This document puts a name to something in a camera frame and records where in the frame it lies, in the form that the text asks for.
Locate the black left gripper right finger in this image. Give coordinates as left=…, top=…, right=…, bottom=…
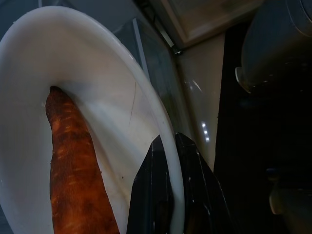
left=175, top=132, right=234, bottom=234

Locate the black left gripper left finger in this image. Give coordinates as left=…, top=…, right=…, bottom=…
left=126, top=135, right=176, bottom=234

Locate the orange carrot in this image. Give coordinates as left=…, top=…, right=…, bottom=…
left=45, top=85, right=121, bottom=234

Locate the white plate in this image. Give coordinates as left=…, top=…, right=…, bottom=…
left=0, top=6, right=184, bottom=234

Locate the small black floor mat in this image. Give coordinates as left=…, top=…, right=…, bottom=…
left=214, top=31, right=312, bottom=234

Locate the robot grey left foot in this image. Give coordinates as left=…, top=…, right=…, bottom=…
left=267, top=168, right=312, bottom=215

